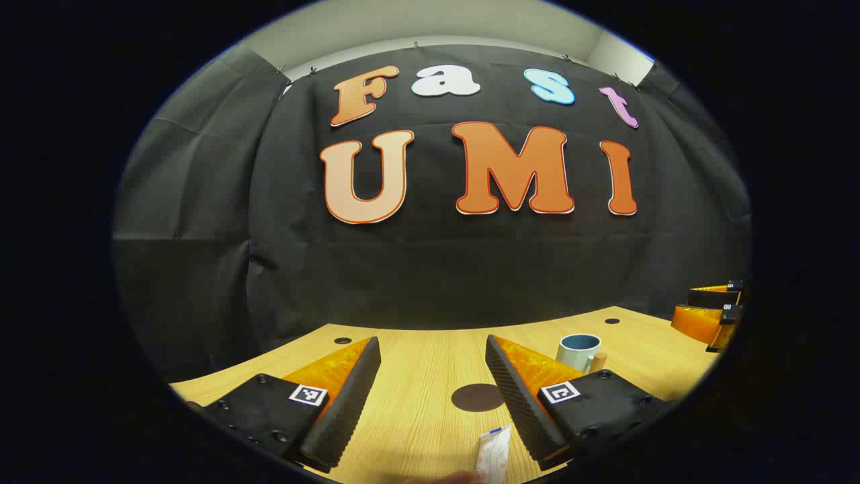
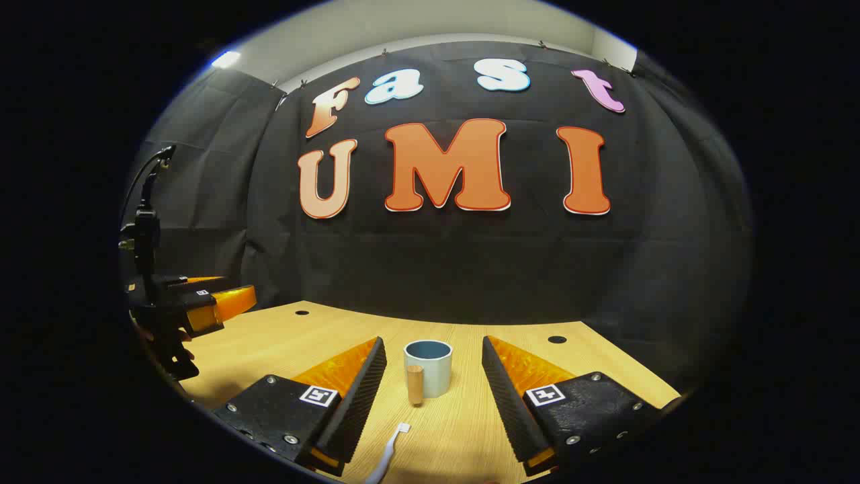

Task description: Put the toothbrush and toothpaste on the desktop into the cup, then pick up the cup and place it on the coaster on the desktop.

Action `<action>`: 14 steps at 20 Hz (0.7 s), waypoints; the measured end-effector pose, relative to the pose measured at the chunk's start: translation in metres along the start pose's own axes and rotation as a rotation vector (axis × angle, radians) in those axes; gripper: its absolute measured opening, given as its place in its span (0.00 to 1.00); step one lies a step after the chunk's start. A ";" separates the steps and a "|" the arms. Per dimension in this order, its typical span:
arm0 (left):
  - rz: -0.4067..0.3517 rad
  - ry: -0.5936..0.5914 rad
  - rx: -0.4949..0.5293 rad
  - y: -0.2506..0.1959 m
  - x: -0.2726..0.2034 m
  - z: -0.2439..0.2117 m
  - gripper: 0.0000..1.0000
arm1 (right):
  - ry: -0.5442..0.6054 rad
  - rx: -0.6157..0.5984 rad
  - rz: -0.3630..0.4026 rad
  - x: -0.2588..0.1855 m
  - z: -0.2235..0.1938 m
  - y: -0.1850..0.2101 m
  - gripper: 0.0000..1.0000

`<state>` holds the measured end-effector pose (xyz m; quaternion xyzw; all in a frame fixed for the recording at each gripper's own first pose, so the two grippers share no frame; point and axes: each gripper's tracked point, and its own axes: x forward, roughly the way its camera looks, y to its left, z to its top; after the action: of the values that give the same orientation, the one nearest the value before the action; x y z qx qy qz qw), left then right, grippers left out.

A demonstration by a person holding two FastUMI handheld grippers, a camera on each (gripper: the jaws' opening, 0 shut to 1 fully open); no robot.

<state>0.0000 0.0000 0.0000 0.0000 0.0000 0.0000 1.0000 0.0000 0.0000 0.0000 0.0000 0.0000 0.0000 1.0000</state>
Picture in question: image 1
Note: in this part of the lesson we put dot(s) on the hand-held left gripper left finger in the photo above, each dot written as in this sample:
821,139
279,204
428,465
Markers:
356,390

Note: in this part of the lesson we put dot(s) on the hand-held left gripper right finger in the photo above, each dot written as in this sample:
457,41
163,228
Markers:
510,396

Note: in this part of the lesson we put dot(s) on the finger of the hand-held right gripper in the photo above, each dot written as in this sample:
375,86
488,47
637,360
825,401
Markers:
699,323
712,298

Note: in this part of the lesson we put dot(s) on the dark brown round coaster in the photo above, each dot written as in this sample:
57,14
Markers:
477,398

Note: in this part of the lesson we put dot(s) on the white toothpaste tube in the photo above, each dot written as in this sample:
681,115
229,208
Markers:
492,457

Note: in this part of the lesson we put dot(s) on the wooden desktop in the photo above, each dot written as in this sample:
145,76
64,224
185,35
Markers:
423,363

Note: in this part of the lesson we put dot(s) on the black backdrop cloth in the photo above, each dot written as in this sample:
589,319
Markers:
430,269

